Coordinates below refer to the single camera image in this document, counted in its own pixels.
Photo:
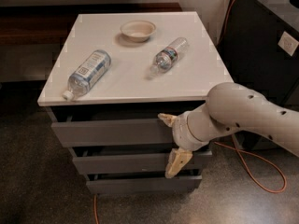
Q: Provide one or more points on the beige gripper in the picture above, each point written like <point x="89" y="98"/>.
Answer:
<point x="182" y="131"/>

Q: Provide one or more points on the grey bottom drawer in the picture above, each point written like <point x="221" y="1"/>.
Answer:
<point x="183" y="183"/>

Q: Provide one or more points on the white wall outlet plate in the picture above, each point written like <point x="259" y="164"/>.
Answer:
<point x="288" y="43"/>

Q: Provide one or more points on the grey middle drawer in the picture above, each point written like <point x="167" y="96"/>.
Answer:
<point x="121" y="164"/>

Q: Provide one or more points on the blue label plastic bottle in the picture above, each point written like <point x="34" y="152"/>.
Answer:
<point x="87" y="74"/>

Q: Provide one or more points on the grey drawer cabinet white top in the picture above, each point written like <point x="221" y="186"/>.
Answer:
<point x="128" y="90"/>

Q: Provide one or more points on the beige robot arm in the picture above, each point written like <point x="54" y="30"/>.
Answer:
<point x="229" y="108"/>

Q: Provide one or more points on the white paper bowl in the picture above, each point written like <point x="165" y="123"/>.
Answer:
<point x="138" y="31"/>

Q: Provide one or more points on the dark wooden bench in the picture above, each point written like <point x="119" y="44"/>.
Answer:
<point x="52" y="24"/>

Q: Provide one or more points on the grey top drawer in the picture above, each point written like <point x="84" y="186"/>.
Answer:
<point x="112" y="132"/>

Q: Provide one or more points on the small clear plastic bottle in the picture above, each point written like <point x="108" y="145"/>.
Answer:
<point x="169" y="56"/>

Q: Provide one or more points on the black cabinet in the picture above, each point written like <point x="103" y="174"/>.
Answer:
<point x="249" y="48"/>

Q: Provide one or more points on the grey drawer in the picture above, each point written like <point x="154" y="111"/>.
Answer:
<point x="183" y="183"/>
<point x="112" y="132"/>
<point x="121" y="164"/>

